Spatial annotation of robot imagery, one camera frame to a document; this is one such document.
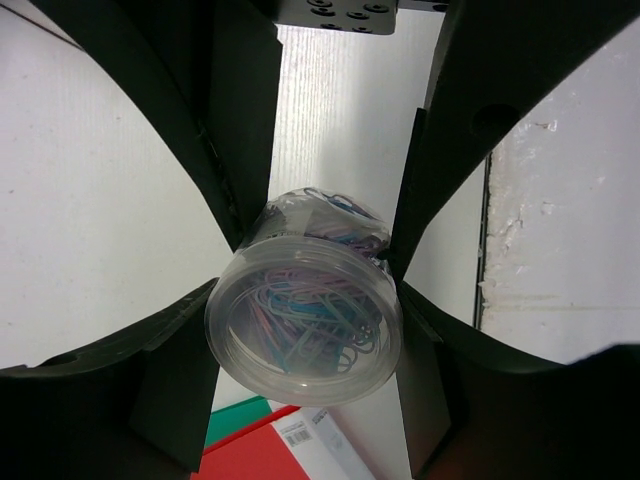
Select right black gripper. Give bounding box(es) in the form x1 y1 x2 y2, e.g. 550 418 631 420
272 0 639 280

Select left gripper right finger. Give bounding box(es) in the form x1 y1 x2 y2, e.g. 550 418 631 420
397 284 639 479

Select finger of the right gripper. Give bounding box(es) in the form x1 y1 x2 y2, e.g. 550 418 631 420
38 1 282 248

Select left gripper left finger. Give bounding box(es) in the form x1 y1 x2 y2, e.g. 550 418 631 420
1 281 219 479

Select green folder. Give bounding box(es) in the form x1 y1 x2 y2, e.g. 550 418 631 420
204 396 272 449

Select small clear jar dark contents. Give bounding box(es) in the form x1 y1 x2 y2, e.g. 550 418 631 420
205 187 403 407

